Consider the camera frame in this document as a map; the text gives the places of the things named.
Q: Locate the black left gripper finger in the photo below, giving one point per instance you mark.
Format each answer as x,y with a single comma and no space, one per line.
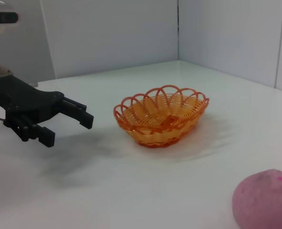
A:
44,136
82,115

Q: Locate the orange woven plastic basket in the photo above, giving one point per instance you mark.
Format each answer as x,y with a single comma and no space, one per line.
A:
155,133

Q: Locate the pink peach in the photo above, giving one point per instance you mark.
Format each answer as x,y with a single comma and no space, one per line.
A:
264,200

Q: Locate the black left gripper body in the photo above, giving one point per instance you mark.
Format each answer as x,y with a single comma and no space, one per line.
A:
24,100

